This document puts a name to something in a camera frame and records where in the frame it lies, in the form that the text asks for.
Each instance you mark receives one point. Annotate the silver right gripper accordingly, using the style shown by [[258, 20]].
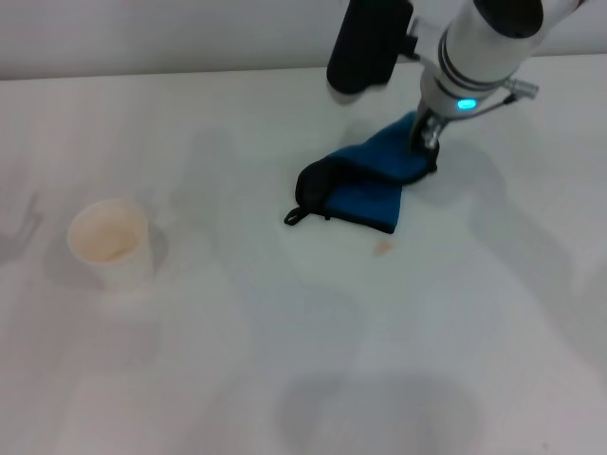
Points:
[[428, 132]]

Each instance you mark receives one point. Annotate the blue rag with black trim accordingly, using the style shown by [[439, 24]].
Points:
[[370, 199]]

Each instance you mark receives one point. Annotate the white paper cup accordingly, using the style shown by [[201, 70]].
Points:
[[118, 265]]

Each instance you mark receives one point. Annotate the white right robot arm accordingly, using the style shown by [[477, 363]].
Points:
[[483, 52]]

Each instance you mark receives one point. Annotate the brown water stain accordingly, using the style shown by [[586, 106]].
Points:
[[382, 247]]

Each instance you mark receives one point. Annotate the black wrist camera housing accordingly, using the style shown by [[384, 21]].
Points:
[[370, 42]]

